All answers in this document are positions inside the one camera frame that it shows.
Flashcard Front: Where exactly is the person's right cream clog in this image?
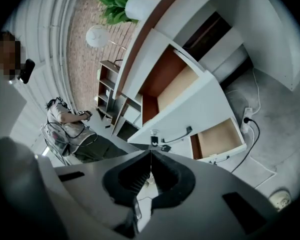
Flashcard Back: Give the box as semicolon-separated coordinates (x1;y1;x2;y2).
268;188;293;212

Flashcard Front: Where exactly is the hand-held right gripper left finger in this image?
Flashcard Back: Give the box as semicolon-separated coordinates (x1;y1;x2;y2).
52;149;153;238

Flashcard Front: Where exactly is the grey side cabinet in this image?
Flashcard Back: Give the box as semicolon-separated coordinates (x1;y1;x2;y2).
111;93;144;143

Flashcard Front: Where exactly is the grey shelf unit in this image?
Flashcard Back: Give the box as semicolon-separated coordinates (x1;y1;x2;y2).
96;60;128;121

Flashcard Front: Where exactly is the drawer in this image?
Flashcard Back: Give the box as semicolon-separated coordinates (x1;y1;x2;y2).
121;28;238;150
189;117;248;165

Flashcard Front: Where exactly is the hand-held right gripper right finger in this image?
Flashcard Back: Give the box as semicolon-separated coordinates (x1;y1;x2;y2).
139;149;279;240

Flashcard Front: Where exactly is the person's white shirt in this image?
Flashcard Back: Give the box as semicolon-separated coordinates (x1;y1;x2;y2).
0;66;28;145

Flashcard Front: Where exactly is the white power strip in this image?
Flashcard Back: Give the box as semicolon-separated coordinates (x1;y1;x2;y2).
239;107;254;135

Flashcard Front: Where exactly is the black floor cable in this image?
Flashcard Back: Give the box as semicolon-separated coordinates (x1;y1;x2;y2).
231;117;261;174

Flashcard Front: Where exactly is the black head-worn camera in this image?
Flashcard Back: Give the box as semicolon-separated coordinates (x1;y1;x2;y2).
17;58;37;85

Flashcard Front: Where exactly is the white power cable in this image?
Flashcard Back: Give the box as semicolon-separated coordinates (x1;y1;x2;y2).
226;67;278;189

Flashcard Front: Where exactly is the black key on ring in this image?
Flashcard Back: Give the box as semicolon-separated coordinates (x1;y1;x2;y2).
149;133;172;153

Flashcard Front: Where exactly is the person's head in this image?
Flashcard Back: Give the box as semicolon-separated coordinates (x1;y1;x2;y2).
0;32;26;83

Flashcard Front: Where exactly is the globe table lamp gold stand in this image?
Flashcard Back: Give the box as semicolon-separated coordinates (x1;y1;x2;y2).
85;25;129;52

